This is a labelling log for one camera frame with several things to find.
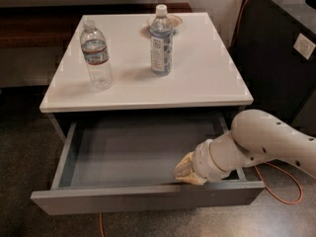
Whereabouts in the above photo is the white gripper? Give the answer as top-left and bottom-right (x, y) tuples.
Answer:
(174, 139), (230, 186)

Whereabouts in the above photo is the grey top drawer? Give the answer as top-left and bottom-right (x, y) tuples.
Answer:
(31, 112), (264, 215)

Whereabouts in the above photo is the blue label plastic bottle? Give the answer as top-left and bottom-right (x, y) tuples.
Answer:
(149, 5), (174, 76)

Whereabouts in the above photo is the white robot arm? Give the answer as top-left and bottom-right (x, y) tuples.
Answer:
(174, 110), (316, 185)

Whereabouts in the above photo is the white topped grey drawer cabinet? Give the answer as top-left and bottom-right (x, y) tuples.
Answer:
(39, 12), (255, 143)

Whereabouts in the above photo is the clear red label water bottle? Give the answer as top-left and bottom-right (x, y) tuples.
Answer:
(80, 20), (113, 90)

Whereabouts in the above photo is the small white bowl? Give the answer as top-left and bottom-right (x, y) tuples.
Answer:
(147, 14), (183, 34)

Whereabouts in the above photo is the dark counter cabinet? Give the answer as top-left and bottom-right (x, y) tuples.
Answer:
(230, 0), (316, 134)

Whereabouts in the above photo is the dark wooden bench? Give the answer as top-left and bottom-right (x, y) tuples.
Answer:
(0, 2), (194, 49)

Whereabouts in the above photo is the white wall outlet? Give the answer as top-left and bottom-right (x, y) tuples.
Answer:
(293, 34), (316, 59)

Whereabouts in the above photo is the orange extension cable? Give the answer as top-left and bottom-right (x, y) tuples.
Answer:
(98, 0), (316, 237)

